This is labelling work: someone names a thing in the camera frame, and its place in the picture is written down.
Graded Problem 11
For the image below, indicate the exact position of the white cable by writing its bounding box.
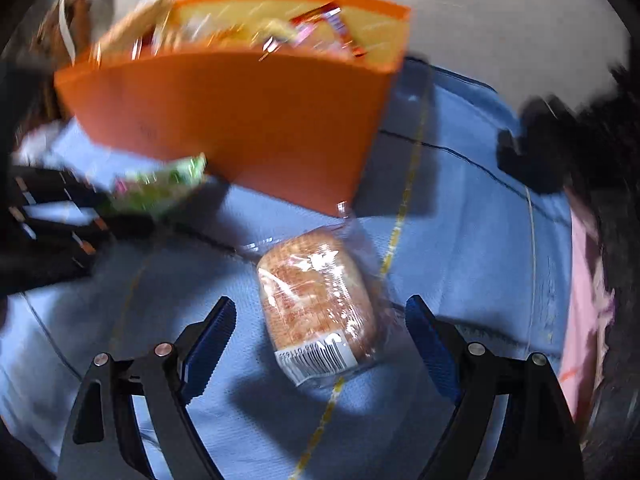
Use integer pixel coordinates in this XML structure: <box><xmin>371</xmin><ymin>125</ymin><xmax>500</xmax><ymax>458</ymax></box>
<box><xmin>56</xmin><ymin>0</ymin><xmax>80</xmax><ymax>63</ymax></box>

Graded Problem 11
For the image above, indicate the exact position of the red orange snack packet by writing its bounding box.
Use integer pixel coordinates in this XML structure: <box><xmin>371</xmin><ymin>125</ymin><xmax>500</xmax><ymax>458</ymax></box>
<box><xmin>289</xmin><ymin>3</ymin><xmax>369</xmax><ymax>59</ymax></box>

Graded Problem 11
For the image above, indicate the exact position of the blue printed tablecloth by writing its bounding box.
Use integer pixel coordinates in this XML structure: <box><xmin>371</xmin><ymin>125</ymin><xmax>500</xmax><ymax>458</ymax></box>
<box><xmin>0</xmin><ymin>55</ymin><xmax>576</xmax><ymax>480</ymax></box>

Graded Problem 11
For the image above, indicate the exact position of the pink cloth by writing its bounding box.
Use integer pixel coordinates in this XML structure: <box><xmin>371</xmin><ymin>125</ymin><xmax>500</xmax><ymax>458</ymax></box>
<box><xmin>556</xmin><ymin>186</ymin><xmax>619</xmax><ymax>427</ymax></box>

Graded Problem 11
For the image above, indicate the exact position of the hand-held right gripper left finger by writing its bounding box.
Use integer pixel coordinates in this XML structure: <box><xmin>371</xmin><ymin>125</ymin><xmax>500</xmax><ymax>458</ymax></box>
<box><xmin>57</xmin><ymin>295</ymin><xmax>238</xmax><ymax>480</ymax></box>

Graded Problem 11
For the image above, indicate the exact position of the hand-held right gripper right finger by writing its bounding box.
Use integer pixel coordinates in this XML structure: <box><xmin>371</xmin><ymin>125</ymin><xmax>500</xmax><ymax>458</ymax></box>
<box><xmin>404</xmin><ymin>294</ymin><xmax>586</xmax><ymax>480</ymax></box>

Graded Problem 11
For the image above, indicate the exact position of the bread packet with barcode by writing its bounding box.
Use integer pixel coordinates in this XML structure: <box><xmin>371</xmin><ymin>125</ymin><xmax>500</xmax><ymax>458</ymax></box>
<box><xmin>239</xmin><ymin>201</ymin><xmax>397</xmax><ymax>389</ymax></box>

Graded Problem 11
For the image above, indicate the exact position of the green print snack packet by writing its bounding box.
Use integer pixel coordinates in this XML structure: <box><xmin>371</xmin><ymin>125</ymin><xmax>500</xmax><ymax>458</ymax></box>
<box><xmin>106</xmin><ymin>152</ymin><xmax>209</xmax><ymax>219</ymax></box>

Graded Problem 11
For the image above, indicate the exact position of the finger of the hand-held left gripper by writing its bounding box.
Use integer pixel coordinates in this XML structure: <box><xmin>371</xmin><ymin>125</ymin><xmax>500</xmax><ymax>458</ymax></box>
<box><xmin>94</xmin><ymin>204</ymin><xmax>157</xmax><ymax>234</ymax></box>

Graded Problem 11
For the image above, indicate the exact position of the biscuit stick packet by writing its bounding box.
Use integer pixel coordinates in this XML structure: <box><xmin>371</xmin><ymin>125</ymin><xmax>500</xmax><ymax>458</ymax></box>
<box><xmin>94</xmin><ymin>0</ymin><xmax>187</xmax><ymax>57</ymax></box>

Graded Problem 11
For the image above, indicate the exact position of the black fuzzy cloth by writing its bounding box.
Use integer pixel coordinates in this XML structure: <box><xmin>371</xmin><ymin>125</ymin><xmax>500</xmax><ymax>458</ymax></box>
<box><xmin>496</xmin><ymin>57</ymin><xmax>640</xmax><ymax>480</ymax></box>

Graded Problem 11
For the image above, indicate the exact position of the orange cardboard box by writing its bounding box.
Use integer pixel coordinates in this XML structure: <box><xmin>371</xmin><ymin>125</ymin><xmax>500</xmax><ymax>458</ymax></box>
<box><xmin>53</xmin><ymin>0</ymin><xmax>412</xmax><ymax>217</ymax></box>

